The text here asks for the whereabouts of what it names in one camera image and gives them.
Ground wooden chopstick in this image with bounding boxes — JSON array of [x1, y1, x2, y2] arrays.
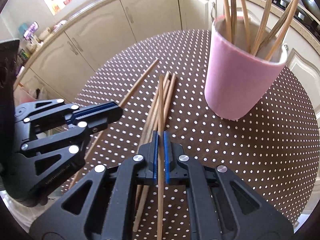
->
[[265, 0, 299, 61], [258, 1, 293, 50], [251, 0, 273, 56], [223, 0, 232, 42], [135, 89, 159, 209], [231, 0, 237, 44], [68, 58, 160, 189], [147, 71, 170, 143], [133, 72, 176, 232], [240, 0, 251, 53], [157, 75, 164, 240]]

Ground brown polka dot tablecloth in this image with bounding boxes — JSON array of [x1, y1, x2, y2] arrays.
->
[[61, 29, 320, 240]]

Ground cream lower cabinets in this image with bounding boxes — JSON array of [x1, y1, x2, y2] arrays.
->
[[14, 0, 223, 101]]

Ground phone on stand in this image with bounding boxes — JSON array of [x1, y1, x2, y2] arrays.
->
[[23, 21, 39, 40]]

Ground pink cylindrical utensil cup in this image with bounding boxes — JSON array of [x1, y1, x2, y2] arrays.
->
[[204, 16, 288, 121]]

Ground wooden chopstick in cup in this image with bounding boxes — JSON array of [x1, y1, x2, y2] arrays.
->
[[265, 0, 299, 61], [231, 0, 237, 44], [251, 0, 273, 56], [223, 0, 232, 42], [240, 0, 251, 53], [258, 1, 293, 50]]

